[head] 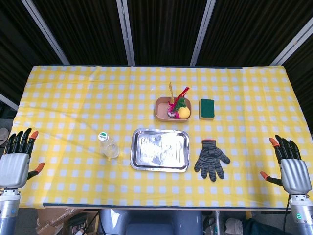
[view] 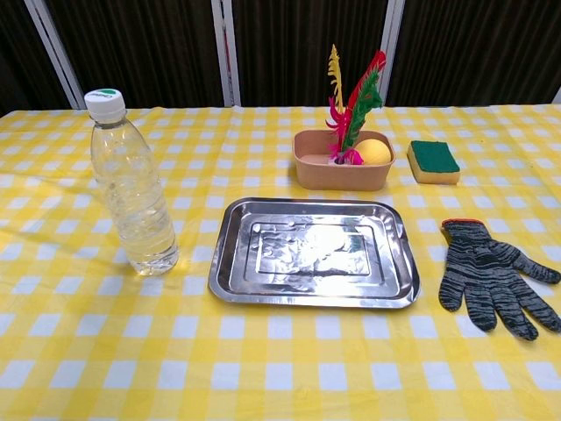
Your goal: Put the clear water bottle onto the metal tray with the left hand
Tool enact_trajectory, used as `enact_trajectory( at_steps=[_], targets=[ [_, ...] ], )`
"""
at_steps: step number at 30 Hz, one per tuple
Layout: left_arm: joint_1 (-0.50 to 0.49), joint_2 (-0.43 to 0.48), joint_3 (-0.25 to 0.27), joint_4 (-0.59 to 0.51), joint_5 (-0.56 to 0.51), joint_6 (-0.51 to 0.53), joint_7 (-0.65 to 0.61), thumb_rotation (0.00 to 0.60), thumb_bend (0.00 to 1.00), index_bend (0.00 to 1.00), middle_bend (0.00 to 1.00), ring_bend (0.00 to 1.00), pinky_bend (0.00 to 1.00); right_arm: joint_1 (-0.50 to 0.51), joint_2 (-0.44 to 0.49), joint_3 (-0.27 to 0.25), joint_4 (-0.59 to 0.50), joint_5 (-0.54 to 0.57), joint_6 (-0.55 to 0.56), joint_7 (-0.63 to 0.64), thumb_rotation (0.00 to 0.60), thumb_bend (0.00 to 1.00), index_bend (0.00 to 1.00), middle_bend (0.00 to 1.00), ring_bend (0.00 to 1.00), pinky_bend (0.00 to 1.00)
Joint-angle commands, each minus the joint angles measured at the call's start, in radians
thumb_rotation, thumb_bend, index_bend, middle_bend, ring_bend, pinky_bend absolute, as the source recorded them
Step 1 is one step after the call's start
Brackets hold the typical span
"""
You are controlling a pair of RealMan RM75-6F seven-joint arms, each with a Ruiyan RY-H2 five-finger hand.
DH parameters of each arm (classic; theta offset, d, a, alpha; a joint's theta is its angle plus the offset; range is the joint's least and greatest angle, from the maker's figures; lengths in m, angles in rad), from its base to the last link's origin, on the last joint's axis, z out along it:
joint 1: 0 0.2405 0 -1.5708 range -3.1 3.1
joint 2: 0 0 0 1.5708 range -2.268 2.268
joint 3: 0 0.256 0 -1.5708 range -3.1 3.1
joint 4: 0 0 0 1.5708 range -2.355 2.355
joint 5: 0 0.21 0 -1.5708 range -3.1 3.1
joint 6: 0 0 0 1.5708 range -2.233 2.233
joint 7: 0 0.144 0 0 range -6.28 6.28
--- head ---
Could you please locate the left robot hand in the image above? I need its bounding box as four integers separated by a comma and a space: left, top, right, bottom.
0, 127, 45, 189

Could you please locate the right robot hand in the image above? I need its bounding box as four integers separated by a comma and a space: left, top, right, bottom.
260, 134, 313, 196

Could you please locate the clear plastic bottle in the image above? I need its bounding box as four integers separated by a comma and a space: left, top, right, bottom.
98, 132, 120, 160

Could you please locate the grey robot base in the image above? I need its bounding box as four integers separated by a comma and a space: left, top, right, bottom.
98, 209, 204, 235

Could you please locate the rectangular metal tray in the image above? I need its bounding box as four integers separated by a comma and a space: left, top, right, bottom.
130, 128, 191, 173

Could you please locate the cardboard box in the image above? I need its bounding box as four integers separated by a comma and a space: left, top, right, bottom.
35, 208, 85, 235

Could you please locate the white cloth bundle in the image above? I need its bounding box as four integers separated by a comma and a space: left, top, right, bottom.
224, 217, 244, 235

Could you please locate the grey knitted work glove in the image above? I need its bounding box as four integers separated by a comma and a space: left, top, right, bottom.
194, 139, 231, 182

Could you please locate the green and yellow sponge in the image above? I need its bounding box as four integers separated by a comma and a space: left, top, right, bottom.
199, 98, 216, 120

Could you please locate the yellow checkered tablecloth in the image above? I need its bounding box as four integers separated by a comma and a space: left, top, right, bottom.
12, 65, 313, 209

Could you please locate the yellow toy fruit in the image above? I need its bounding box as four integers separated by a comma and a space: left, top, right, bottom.
178, 107, 191, 119

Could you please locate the colourful feather shuttlecock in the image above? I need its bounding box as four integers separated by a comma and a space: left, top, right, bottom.
167, 82, 190, 119

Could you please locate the brown rectangular bowl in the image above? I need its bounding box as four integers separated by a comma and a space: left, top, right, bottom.
154, 96, 192, 122

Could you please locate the black cable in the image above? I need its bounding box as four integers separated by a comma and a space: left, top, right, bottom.
283, 194, 291, 232

